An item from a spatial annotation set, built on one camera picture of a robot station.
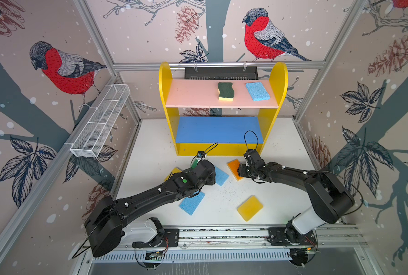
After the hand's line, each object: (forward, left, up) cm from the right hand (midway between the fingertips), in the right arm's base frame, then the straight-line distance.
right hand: (239, 173), depth 93 cm
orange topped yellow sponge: (+4, +3, +1) cm, 5 cm away
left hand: (-8, +15, +13) cm, 21 cm away
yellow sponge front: (-18, -4, -2) cm, 18 cm away
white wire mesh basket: (-3, +66, +32) cm, 73 cm away
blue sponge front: (-18, +25, +1) cm, 31 cm away
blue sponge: (-2, +10, 0) cm, 11 cm away
